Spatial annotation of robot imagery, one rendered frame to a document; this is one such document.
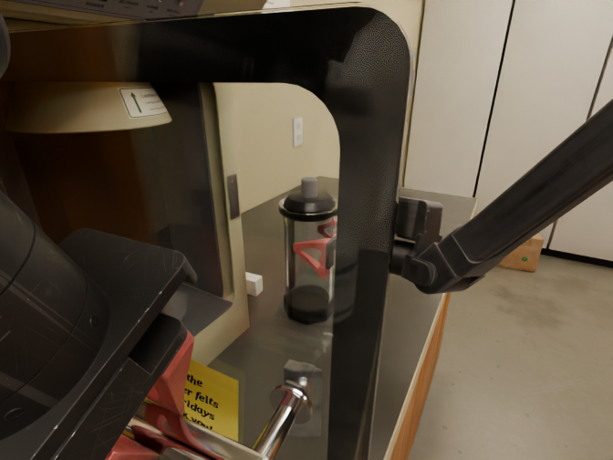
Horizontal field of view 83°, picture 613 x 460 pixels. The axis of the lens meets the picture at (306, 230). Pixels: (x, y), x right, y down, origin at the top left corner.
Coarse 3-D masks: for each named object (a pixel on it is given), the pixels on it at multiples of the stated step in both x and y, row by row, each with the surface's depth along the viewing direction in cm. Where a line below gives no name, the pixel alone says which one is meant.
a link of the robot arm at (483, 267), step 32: (608, 128) 32; (544, 160) 37; (576, 160) 34; (608, 160) 32; (512, 192) 40; (544, 192) 37; (576, 192) 35; (480, 224) 43; (512, 224) 39; (544, 224) 38; (448, 256) 45; (480, 256) 42; (448, 288) 47
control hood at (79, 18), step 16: (0, 0) 24; (208, 0) 35; (224, 0) 37; (240, 0) 38; (256, 0) 40; (16, 16) 26; (32, 16) 26; (48, 16) 27; (64, 16) 27; (80, 16) 28; (96, 16) 29; (112, 16) 30
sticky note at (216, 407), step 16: (192, 368) 22; (208, 368) 21; (192, 384) 23; (208, 384) 22; (224, 384) 21; (192, 400) 24; (208, 400) 23; (224, 400) 22; (192, 416) 24; (208, 416) 24; (224, 416) 23; (224, 432) 23
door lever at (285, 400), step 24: (144, 408) 18; (288, 408) 18; (144, 432) 17; (168, 432) 17; (192, 432) 17; (216, 432) 17; (264, 432) 17; (288, 432) 18; (168, 456) 17; (192, 456) 16; (216, 456) 16; (240, 456) 16; (264, 456) 16
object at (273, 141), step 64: (64, 64) 17; (128, 64) 15; (192, 64) 14; (256, 64) 13; (320, 64) 12; (384, 64) 11; (0, 128) 21; (64, 128) 19; (128, 128) 17; (192, 128) 15; (256, 128) 14; (320, 128) 13; (384, 128) 12; (64, 192) 21; (128, 192) 18; (192, 192) 17; (256, 192) 15; (320, 192) 14; (384, 192) 13; (192, 256) 18; (256, 256) 16; (320, 256) 15; (384, 256) 14; (192, 320) 20; (256, 320) 18; (320, 320) 16; (384, 320) 16; (256, 384) 20; (320, 384) 18; (320, 448) 20
